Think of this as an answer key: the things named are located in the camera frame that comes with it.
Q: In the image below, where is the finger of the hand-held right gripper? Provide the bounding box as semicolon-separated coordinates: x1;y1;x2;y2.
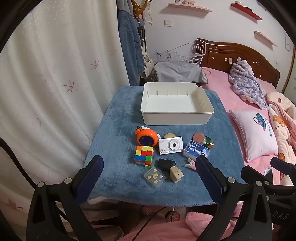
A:
270;157;296;179
241;165;278;188

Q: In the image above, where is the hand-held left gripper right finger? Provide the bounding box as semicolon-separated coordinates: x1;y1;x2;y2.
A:
195;155;274;241

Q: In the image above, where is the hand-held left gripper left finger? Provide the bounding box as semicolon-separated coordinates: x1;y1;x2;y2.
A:
26;155;104;241

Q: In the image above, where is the pink bunny clip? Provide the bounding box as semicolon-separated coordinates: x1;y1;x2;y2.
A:
184;158;197;171

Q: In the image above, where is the blue-labelled clear floss box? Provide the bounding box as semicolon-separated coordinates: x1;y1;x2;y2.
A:
183;140;210;160

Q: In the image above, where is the beige house-shaped sharpener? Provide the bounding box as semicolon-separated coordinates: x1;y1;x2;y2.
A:
169;166;184;183

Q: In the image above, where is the pink heart-shaped case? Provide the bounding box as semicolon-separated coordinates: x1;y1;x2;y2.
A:
193;132;207;143

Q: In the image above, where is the black power adapter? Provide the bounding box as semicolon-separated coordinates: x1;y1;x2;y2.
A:
158;158;176;172

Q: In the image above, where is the white compact camera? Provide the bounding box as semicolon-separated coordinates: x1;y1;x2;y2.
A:
158;137;184;155

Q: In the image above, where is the multicoloured puzzle cube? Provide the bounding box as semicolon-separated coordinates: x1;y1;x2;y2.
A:
134;145;155;168

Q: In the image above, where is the orange round toy with carabiner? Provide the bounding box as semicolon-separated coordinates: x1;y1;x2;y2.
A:
135;126;160;147

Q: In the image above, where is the white plastic storage box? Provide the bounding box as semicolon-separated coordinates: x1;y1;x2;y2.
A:
140;82;215;126

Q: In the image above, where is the pink printed pillow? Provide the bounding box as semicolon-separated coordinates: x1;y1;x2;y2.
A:
229;109;279;163

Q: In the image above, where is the pink bear-print quilt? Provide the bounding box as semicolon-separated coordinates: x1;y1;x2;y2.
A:
266;91;296;186

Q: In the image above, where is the clear small bead box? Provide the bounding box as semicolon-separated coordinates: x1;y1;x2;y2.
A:
142;167;167;186

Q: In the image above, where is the pink fluffy cloth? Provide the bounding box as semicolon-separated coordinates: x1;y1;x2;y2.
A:
122;204;241;241

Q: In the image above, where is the blue fluffy blanket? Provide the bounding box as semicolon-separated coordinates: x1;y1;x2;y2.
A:
84;86;245;207

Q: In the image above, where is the pink bed sheet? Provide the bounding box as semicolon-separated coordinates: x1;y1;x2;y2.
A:
201;66;296;186

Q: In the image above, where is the purple floral blanket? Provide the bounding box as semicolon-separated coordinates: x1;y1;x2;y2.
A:
228;60;270;110

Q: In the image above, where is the grey cloth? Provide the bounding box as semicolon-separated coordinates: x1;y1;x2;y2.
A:
154;61;208;84

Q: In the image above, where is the white patterned curtain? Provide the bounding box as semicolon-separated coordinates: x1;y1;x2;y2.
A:
0;0;130;232

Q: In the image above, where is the dark wooden headboard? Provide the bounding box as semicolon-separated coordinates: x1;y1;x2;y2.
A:
196;38;280;88

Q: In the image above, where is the white handbag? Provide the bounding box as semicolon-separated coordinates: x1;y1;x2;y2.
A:
140;54;155;79

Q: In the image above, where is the blue denim jacket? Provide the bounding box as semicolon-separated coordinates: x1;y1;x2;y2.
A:
117;0;146;86

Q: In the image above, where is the wooden coat rack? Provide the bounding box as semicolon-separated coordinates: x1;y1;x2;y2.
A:
131;0;151;19

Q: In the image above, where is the black cable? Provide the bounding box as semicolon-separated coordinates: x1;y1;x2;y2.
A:
129;206;167;241

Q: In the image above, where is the flat wire rack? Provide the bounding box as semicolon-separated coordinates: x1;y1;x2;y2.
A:
154;43;193;63

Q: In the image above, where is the short pink wall shelf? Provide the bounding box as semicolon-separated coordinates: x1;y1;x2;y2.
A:
254;31;278;47

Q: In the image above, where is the white wire basket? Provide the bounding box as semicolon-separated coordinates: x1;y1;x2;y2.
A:
191;39;207;66

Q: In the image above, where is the red wall shelf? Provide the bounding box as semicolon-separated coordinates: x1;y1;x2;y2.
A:
231;2;263;21

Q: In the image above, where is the long pink wall shelf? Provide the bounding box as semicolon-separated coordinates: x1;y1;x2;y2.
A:
168;2;213;13

